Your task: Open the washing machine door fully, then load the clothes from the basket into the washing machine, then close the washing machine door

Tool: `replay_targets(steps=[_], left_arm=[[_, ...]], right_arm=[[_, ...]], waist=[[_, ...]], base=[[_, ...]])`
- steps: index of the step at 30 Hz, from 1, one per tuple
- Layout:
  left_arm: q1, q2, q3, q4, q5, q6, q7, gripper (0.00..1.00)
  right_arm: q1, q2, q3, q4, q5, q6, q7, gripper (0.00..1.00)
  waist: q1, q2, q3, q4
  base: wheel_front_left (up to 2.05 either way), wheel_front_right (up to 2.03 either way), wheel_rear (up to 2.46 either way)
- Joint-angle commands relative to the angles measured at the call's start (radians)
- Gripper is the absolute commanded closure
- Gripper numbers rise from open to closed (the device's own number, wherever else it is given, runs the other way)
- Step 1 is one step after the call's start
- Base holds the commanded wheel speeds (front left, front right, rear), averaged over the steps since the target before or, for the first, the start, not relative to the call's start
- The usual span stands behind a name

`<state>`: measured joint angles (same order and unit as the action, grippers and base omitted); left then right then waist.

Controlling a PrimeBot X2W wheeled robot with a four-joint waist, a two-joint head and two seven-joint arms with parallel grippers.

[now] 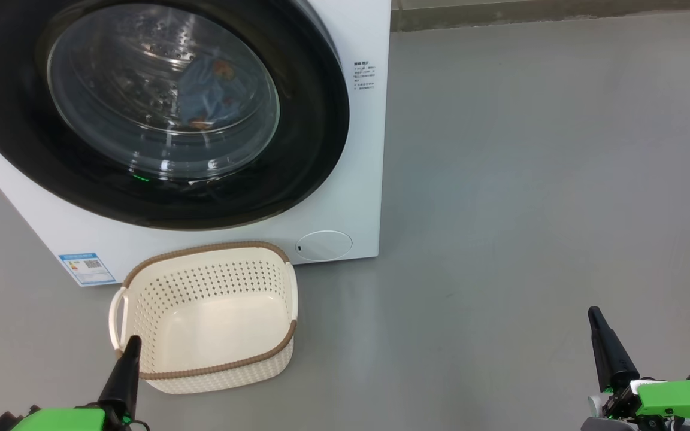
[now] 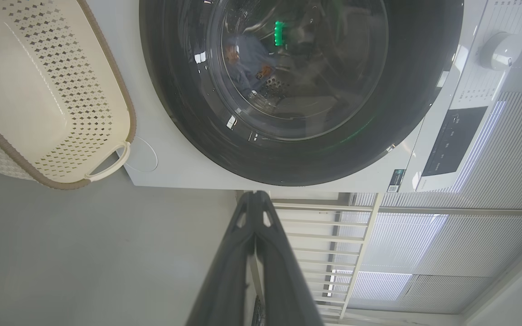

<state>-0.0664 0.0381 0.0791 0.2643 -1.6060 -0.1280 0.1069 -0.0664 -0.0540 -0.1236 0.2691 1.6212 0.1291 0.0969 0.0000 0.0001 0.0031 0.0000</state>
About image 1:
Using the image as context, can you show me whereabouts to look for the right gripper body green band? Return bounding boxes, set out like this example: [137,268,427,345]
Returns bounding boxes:
[580,370,690,431]

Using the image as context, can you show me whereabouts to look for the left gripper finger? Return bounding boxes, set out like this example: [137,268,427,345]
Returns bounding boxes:
[97,335,143,427]

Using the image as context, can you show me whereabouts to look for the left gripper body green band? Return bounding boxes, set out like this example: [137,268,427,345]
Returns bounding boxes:
[11,400,151,431]

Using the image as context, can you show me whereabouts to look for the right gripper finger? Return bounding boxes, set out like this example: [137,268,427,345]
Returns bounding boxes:
[587,306,641,394]

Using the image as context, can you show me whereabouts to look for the black glass washing machine door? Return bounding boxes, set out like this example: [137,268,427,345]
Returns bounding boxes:
[0,0,351,232]

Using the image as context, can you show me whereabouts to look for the blue cartoon print garment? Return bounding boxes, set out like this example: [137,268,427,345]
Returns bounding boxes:
[175,56,251,133]

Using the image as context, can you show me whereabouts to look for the cream perforated laundry basket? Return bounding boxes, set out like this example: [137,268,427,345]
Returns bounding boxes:
[108,241,299,395]

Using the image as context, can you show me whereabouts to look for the white front-load washing machine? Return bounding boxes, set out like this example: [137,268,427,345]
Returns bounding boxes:
[0,0,392,289]

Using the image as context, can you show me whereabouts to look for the blue energy label sticker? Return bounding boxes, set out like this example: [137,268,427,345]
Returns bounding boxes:
[58,251,117,287]

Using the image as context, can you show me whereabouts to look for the round white filter cover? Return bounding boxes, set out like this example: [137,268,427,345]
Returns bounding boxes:
[294,230,354,263]

